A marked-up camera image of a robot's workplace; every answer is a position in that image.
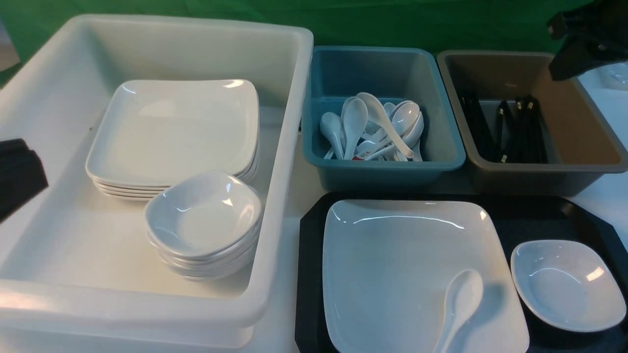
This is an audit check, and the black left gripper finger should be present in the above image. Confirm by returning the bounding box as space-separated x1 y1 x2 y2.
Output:
0 139 49 222

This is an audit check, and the white square rice plate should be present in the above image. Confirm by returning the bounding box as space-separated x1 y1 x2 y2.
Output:
322 200 530 353

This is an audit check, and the white ceramic soup spoon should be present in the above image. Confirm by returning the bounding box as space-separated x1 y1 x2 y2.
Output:
433 269 484 353

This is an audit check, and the small white sauce dish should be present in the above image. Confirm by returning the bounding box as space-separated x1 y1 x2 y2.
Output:
510 239 627 333

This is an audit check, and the stack of white square plates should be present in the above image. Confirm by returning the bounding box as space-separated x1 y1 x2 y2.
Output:
85 79 260 192

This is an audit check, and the large white plastic tub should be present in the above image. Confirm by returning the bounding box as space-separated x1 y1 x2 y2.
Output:
1 14 314 353

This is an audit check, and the stack of white small bowls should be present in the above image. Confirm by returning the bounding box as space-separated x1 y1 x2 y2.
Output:
144 170 264 282

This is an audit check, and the pile of white spoons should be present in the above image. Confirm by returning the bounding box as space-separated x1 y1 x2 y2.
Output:
319 96 425 162

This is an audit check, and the teal plastic bin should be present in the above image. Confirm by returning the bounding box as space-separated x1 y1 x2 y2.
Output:
301 46 466 191

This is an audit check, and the pile of black chopsticks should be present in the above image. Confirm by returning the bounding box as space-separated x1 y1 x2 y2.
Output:
458 90 548 164

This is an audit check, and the black serving tray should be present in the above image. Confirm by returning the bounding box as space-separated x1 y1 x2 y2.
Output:
294 192 628 353

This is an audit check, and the green cloth backdrop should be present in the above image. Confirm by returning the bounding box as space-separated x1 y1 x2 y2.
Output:
0 0 585 85

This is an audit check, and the brown plastic bin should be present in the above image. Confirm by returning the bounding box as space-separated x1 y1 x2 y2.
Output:
437 50 627 196

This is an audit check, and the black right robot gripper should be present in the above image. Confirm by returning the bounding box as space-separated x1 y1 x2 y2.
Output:
547 0 628 82

